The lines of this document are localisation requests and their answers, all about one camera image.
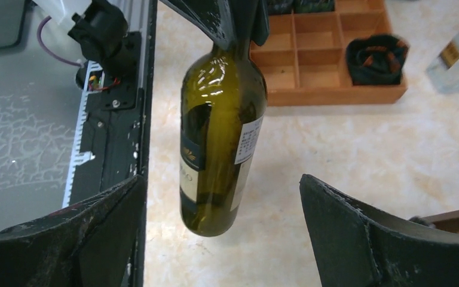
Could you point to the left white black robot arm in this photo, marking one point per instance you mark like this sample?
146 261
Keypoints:
99 27

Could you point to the black rolled sock top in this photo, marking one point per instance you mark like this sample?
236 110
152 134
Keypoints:
376 60

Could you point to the dark rolled sock middle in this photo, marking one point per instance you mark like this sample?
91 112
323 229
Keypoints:
279 7

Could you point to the dark rolled sock front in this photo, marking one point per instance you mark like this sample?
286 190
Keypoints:
313 6

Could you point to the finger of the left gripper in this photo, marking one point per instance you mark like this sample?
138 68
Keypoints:
212 17
261 27

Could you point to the dark rolled sock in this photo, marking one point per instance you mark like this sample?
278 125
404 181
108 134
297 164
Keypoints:
279 7
313 6

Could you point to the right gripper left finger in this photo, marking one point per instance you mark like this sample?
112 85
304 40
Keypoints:
86 244

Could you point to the grey cable comb strip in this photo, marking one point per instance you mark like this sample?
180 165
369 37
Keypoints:
77 157

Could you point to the orange wooden compartment tray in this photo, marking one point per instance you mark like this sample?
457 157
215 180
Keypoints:
303 59

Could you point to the dark wine bottle black cap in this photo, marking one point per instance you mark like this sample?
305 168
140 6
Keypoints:
223 101

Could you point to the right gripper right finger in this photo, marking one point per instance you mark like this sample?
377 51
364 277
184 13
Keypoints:
356 244

